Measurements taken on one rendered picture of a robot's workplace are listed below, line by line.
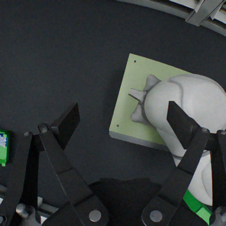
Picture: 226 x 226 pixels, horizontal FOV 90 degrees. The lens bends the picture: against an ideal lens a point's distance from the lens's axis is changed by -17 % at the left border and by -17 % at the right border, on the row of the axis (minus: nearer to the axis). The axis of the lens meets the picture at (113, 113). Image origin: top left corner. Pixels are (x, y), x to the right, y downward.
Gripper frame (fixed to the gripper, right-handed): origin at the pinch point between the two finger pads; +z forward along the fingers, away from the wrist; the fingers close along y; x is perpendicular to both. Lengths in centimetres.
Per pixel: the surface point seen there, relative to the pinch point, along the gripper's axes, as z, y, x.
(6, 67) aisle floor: 55, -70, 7
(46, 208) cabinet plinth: 19, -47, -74
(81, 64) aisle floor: 56, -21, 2
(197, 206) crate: 13, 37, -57
